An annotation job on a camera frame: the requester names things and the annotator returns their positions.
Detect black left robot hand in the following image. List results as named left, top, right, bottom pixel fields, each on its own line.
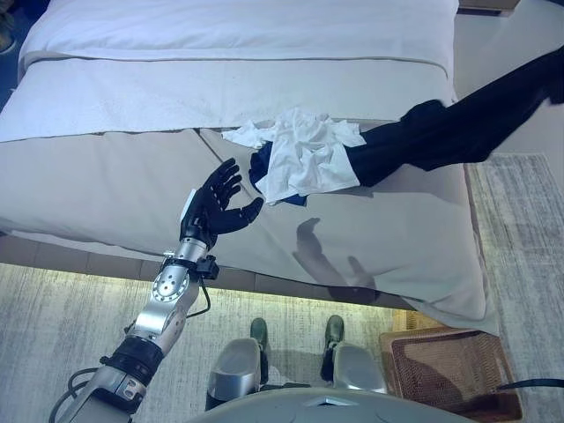
left=179, top=158, right=265, bottom=246

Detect dark blue garment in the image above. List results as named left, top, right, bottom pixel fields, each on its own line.
left=248, top=147, right=310, bottom=208

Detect white t-shirt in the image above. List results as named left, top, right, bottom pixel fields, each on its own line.
left=219, top=108, right=367, bottom=207

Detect black trousers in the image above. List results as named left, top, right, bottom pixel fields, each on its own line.
left=354, top=48, right=564, bottom=189

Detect brown bed base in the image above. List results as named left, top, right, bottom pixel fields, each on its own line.
left=0, top=227, right=418, bottom=315

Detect brown wicker basket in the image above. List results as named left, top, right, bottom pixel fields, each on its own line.
left=378, top=325, right=524, bottom=423

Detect dark left robot foot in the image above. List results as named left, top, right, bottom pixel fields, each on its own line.
left=249, top=317, right=270, bottom=350

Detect dark robot foot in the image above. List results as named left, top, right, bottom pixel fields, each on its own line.
left=324, top=314, right=346, bottom=349
left=249, top=317, right=270, bottom=350

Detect silver left robot leg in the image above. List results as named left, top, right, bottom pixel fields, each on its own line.
left=205, top=337, right=271, bottom=412

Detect silver robot leg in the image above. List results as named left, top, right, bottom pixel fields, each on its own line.
left=205, top=337, right=271, bottom=412
left=320, top=343, right=390, bottom=394

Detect dark right robot foot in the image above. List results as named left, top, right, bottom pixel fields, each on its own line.
left=324, top=314, right=346, bottom=349

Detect silver right robot leg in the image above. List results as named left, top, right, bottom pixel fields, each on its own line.
left=320, top=343, right=390, bottom=394

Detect grey robot torso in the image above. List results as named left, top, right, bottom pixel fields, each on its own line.
left=189, top=386, right=486, bottom=423

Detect brown wooden nightstand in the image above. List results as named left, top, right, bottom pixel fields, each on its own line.
left=457, top=0, right=522, bottom=14

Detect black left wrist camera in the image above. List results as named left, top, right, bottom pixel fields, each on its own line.
left=193, top=255, right=220, bottom=280

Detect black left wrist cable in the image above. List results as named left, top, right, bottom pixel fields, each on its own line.
left=184, top=277, right=212, bottom=319

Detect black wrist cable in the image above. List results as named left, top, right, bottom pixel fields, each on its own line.
left=496, top=376, right=564, bottom=392
left=184, top=277, right=212, bottom=319

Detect black left upper arm cable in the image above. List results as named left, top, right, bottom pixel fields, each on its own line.
left=47, top=367, right=103, bottom=423

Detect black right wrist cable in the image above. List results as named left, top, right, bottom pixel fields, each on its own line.
left=496, top=376, right=564, bottom=392

